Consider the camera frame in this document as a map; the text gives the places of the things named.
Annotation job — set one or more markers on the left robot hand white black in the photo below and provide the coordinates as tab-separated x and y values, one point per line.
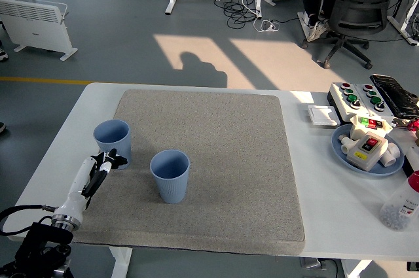
78	189

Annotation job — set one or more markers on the blue ribbed plastic cup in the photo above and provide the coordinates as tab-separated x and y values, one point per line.
113	134
171	186

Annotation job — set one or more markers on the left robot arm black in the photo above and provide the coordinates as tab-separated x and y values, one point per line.
36	242

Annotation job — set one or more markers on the white push-button control box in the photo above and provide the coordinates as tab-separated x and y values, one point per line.
340	99
381	111

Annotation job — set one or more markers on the white table leg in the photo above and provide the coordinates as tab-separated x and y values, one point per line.
120	263
355	269

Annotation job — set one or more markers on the grey-brown foam mat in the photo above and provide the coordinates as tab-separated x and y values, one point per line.
212	160

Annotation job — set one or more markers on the person's shoe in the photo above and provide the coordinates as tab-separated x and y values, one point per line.
2	54

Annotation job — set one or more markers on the grey box under table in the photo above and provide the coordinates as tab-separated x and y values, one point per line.
312	263

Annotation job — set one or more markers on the blue round plate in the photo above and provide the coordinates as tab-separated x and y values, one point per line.
338	150

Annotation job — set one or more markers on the white pipe fitting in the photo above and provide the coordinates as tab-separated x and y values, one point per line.
393	155
346	143

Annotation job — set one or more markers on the white desk foot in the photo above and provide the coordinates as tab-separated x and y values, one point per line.
304	24

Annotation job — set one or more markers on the white box green red switches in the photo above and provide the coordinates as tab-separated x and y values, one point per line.
358	131

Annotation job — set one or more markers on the clear bottle red cap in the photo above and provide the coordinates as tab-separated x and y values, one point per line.
401	206

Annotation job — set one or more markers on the black wrapped flat object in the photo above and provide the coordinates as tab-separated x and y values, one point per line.
394	95

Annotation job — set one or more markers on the black office chair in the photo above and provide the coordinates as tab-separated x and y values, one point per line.
360	6

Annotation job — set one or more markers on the red small object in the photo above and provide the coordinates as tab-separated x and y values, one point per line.
414	125

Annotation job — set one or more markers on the white switch box red button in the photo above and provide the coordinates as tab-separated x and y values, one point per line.
366	157

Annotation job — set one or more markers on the white desk frame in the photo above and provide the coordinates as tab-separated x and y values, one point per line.
401	26

